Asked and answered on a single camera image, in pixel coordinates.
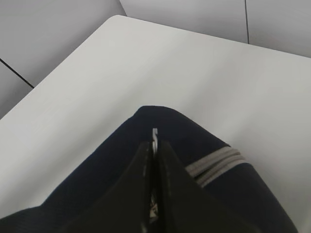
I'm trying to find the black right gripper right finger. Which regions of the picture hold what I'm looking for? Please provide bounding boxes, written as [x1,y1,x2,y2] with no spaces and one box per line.
[155,141,258,233]

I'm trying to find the navy blue lunch bag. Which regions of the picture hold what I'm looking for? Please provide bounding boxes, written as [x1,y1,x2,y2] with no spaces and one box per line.
[0,106,297,233]

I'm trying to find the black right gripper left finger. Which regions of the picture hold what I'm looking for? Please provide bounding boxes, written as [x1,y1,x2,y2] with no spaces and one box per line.
[60,142,152,233]

